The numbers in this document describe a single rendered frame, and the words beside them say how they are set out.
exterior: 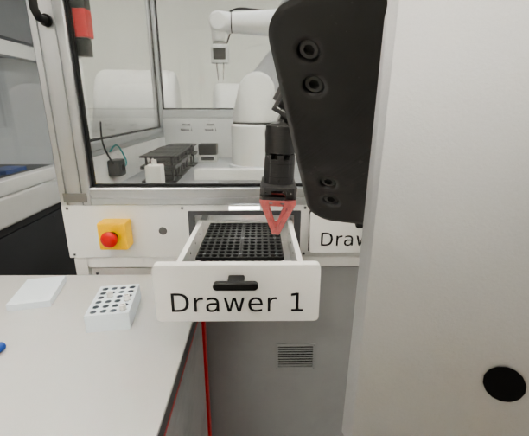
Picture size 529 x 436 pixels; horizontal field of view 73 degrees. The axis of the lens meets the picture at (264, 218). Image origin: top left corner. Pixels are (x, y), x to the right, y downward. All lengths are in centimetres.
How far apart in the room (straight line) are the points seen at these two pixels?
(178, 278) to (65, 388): 24
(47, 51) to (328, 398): 121
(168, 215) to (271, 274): 42
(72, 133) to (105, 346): 52
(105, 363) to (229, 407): 64
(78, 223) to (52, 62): 39
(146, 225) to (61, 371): 41
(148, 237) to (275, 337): 47
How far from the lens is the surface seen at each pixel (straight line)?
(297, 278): 63
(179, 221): 96
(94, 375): 71
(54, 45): 101
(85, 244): 106
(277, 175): 65
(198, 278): 63
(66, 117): 100
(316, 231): 93
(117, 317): 79
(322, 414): 132
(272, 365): 117
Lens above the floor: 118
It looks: 17 degrees down
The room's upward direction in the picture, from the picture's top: straight up
